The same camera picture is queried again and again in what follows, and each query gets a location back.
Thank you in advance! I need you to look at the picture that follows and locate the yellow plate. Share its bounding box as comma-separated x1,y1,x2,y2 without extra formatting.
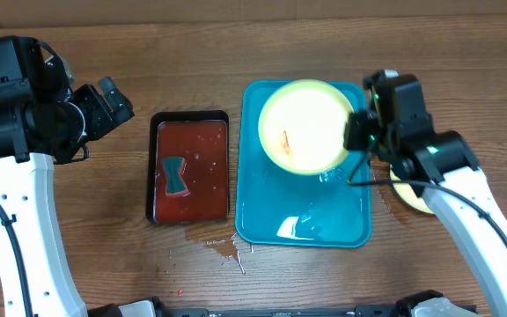
258,79,354,175
393,183,433,214

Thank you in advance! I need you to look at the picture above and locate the green orange sponge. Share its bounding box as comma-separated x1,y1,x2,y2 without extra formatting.
161,156,189,197

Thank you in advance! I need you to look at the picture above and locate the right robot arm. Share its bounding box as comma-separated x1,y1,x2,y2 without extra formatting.
344,111,507,316

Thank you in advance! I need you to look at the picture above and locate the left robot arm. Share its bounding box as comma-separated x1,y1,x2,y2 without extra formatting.
0,77,134,316

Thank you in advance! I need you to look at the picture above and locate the black tray with red water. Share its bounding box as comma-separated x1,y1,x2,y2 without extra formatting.
145,110,230,225

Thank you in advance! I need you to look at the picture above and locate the teal plastic tray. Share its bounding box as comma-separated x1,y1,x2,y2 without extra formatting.
235,80,372,248

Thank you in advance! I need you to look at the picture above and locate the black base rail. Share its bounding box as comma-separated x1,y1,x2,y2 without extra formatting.
88,290,479,317

